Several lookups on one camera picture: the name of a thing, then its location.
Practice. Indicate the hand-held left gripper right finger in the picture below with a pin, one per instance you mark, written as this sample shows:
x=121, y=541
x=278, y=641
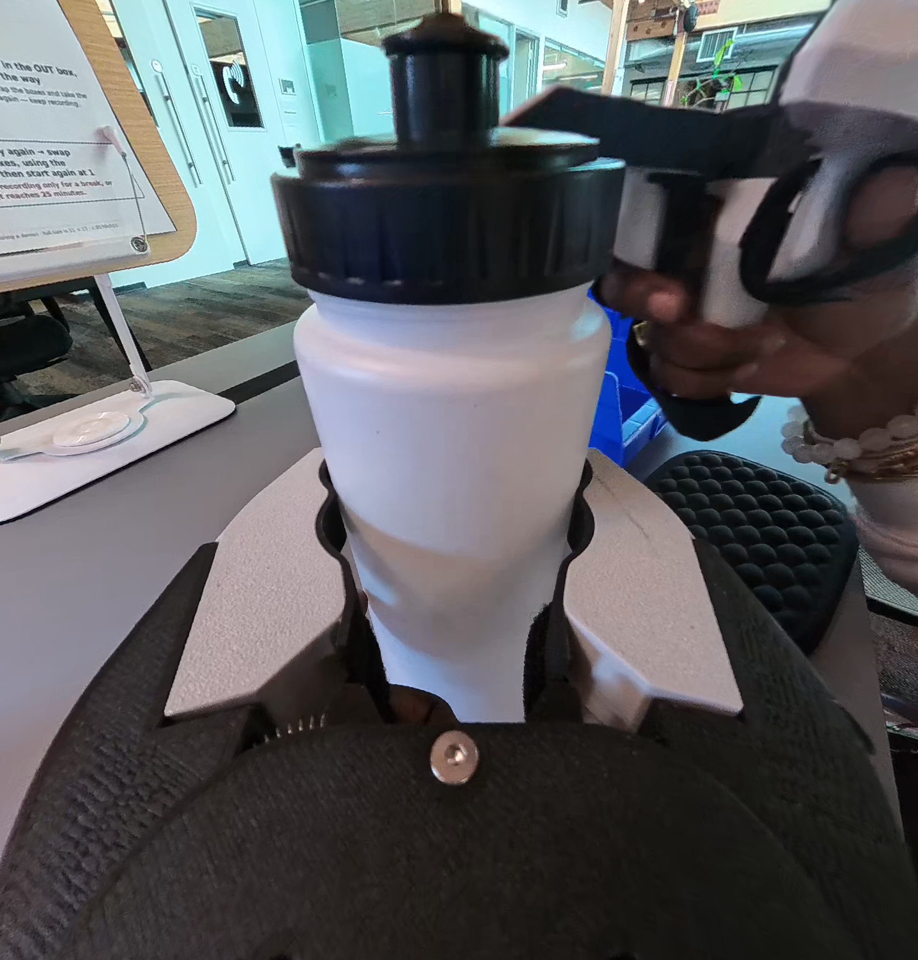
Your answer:
x=639, y=600

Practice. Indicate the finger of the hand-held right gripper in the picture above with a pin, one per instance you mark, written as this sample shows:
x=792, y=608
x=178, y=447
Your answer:
x=654, y=135
x=650, y=217

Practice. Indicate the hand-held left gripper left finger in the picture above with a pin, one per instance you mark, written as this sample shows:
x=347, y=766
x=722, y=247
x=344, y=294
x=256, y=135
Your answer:
x=263, y=600

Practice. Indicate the blue plastic bin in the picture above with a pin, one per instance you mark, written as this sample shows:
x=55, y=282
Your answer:
x=605, y=390

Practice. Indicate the black bottle lid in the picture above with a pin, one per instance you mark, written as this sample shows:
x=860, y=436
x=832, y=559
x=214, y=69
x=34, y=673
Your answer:
x=444, y=225

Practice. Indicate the white plastic bottle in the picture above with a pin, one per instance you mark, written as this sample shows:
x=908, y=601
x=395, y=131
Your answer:
x=451, y=420

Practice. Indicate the person's right forearm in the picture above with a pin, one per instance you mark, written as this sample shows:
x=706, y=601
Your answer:
x=901, y=540

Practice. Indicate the person's right hand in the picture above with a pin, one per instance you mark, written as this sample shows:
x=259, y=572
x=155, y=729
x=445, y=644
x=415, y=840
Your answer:
x=841, y=345

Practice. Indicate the green plant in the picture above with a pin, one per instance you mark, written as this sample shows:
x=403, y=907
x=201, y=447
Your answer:
x=718, y=75

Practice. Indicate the wooden pillar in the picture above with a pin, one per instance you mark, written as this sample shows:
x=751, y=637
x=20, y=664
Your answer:
x=615, y=45

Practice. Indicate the black dimpled cushion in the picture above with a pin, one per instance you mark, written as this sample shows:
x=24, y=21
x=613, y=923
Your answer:
x=759, y=540

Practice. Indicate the white door with window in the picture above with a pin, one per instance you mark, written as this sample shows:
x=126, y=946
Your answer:
x=233, y=187
x=181, y=37

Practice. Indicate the wooden sign board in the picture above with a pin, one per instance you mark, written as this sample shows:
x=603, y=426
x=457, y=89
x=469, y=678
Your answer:
x=151, y=150

